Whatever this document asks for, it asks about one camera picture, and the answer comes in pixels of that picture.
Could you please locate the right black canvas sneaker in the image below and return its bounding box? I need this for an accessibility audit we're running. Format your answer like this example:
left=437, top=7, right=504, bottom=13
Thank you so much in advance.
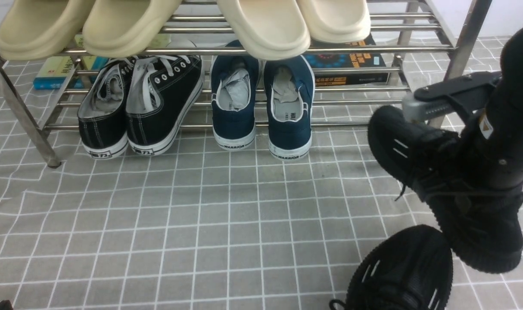
left=125, top=55, right=205, bottom=156

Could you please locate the cream foam slipper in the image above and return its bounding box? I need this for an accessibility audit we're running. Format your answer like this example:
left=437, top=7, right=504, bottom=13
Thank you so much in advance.
left=217, top=0, right=311, bottom=61
left=297, top=0, right=370, bottom=43

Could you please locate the grey checkered floor cloth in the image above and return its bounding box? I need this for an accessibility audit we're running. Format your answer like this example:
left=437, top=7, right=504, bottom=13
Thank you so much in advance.
left=0, top=37, right=523, bottom=310

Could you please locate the black orange book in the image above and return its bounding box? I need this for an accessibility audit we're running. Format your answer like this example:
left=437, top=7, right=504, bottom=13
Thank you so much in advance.
left=304, top=53, right=391, bottom=87

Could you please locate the black knit sneaker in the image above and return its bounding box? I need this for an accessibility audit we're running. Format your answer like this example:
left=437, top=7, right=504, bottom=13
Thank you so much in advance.
left=368, top=105, right=523, bottom=273
left=329, top=224, right=453, bottom=310

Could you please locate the left navy canvas shoe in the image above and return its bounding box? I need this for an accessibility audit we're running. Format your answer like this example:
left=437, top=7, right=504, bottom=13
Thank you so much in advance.
left=210, top=54, right=261, bottom=152

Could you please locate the blue green book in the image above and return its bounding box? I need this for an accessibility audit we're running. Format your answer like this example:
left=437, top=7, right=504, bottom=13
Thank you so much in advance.
left=33, top=56, right=109, bottom=90

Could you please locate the navy canvas shoe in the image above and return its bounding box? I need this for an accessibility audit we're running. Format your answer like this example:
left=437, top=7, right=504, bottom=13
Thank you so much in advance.
left=263, top=56, right=315, bottom=161
left=210, top=54, right=261, bottom=152

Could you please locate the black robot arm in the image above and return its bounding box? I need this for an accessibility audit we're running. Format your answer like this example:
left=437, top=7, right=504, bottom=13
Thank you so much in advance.
left=458, top=28, right=523, bottom=190

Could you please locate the left tan foam slipper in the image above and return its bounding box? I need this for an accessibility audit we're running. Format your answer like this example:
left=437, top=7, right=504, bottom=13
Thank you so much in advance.
left=0, top=0, right=95, bottom=61

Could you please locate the left black canvas sneaker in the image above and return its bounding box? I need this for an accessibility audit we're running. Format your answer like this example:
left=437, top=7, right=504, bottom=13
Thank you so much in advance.
left=77, top=57, right=137, bottom=160

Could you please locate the right cream foam slipper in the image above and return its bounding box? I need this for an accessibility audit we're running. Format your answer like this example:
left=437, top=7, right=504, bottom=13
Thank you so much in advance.
left=297, top=0, right=370, bottom=43

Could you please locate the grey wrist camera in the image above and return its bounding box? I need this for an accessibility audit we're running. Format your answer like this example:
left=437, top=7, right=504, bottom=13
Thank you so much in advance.
left=402, top=71, right=502, bottom=122

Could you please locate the right navy canvas shoe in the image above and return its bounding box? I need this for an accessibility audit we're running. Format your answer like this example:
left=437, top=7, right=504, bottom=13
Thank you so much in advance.
left=263, top=56, right=315, bottom=161

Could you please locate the tan foam slipper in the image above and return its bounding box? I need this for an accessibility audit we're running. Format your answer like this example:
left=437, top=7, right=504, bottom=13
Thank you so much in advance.
left=0, top=0, right=95, bottom=61
left=82, top=0, right=181, bottom=58

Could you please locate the black canvas sneaker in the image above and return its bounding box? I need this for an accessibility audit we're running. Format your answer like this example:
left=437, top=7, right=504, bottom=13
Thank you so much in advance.
left=125, top=55, right=205, bottom=156
left=77, top=57, right=137, bottom=160

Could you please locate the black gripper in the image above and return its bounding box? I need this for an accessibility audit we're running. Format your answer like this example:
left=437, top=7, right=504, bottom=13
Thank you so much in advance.
left=460, top=103, right=523, bottom=190

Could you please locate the left cream foam slipper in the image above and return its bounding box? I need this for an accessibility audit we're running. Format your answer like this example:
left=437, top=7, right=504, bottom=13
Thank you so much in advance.
left=217, top=0, right=311, bottom=61

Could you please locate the silver metal shoe rack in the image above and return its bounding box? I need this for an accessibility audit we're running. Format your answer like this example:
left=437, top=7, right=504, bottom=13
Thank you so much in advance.
left=0, top=0, right=491, bottom=169

